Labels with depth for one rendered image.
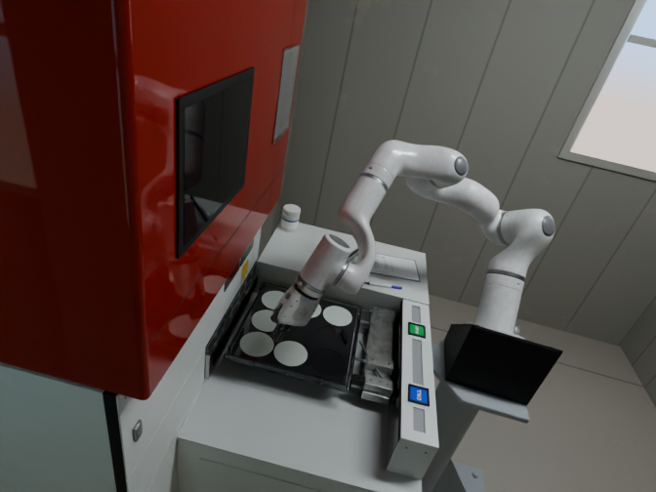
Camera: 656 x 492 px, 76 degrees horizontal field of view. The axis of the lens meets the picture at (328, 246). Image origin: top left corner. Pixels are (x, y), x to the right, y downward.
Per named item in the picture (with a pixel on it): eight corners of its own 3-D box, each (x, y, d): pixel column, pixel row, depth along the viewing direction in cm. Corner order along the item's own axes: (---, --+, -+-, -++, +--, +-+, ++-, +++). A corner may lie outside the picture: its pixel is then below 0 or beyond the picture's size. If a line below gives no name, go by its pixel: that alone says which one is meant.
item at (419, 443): (386, 471, 107) (400, 438, 100) (391, 328, 154) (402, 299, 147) (422, 480, 107) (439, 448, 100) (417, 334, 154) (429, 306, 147)
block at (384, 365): (365, 368, 127) (367, 361, 126) (366, 360, 130) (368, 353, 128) (390, 375, 127) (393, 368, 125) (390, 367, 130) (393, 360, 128)
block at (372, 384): (362, 389, 120) (365, 383, 119) (363, 380, 123) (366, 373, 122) (389, 396, 120) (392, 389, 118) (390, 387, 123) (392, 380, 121)
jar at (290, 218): (278, 229, 170) (281, 209, 165) (282, 222, 176) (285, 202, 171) (295, 234, 170) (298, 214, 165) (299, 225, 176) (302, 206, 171)
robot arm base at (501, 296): (508, 340, 145) (519, 288, 148) (535, 343, 126) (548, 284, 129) (455, 323, 146) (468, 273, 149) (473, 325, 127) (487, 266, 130)
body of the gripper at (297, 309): (301, 292, 106) (278, 326, 109) (329, 299, 113) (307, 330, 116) (288, 275, 111) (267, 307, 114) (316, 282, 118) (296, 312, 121)
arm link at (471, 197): (536, 251, 139) (496, 251, 153) (545, 219, 141) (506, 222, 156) (426, 180, 119) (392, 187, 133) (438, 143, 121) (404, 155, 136)
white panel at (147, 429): (120, 518, 88) (102, 392, 67) (247, 290, 157) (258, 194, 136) (134, 522, 87) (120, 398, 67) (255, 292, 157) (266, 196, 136)
